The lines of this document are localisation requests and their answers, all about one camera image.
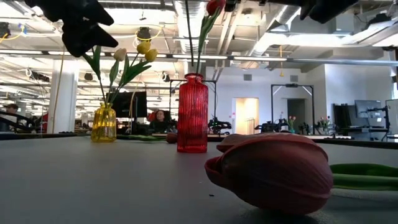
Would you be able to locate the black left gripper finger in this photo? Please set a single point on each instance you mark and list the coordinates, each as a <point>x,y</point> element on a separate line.
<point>84,40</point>
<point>93,15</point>

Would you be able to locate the red artificial tulip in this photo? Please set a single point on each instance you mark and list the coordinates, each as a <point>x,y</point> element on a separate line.
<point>172,137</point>
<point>273,174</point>
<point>214,6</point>

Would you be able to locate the cream artificial tulip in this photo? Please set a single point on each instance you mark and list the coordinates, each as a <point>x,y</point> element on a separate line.
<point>119,54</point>
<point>97,59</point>

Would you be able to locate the green flower stem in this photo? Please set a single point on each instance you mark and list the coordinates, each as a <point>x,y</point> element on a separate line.
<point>189,31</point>

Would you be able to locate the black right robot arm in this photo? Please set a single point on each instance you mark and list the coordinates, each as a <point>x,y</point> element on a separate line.
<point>329,9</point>

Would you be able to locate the black background robot arm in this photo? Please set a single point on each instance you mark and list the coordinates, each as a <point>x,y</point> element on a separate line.
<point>306,128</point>
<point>270,127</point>
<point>219,126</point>

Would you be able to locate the yellow ribbed glass vase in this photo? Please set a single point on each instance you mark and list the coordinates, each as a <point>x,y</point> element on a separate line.
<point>104,126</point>

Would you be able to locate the red ribbed glass vase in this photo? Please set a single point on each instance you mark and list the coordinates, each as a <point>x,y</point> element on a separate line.
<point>192,118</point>

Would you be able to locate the black overhead device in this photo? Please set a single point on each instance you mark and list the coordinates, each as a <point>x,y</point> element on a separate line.
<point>3,29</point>

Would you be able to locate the black ceiling spotlight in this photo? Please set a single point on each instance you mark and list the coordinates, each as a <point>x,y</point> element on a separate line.
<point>144,33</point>

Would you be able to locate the white building column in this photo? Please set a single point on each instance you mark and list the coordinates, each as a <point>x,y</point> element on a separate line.
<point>70,99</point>

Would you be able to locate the black background monitor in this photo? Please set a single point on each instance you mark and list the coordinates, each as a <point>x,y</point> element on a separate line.
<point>130,104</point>

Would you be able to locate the person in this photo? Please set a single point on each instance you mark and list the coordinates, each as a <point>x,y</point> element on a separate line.
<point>12,108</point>
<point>160,116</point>

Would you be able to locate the lit orange doorway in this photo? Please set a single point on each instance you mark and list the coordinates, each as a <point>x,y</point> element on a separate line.
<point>247,115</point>

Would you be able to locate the grey horizontal metal bar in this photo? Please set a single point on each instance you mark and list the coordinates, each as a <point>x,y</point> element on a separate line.
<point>342,61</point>

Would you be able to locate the background pink tulips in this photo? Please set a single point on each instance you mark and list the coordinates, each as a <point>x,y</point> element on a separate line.
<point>325,119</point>
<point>291,118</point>

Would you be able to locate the black standing panel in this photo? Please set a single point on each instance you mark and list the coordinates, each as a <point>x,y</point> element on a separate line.
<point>341,116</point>

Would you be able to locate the dark desk monitor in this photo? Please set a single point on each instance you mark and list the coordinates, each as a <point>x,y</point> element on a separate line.
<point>367,109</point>

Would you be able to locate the grey desk monitor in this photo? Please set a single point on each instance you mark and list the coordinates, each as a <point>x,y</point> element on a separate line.
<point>392,112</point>

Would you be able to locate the black ceiling camera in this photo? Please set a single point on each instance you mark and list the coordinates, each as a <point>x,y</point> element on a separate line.
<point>88,76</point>
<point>166,77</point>

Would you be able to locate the grey wall vent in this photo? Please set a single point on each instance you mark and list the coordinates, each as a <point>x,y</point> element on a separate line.
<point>247,77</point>
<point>294,78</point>

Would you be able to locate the black metal rig frame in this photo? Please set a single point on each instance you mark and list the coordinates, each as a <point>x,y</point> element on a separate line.
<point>291,85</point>

